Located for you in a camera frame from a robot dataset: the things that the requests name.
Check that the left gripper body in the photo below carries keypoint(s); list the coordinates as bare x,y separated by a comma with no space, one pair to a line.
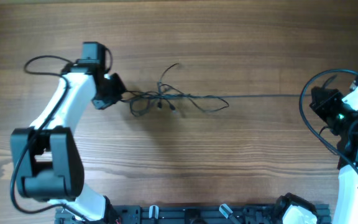
109,94

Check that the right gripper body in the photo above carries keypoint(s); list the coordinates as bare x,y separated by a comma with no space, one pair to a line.
332,107

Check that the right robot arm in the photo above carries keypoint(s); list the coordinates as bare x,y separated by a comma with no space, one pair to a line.
340,113

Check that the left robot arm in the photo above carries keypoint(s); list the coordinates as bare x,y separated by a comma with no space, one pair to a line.
48,171

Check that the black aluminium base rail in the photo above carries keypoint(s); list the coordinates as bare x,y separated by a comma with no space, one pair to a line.
247,214

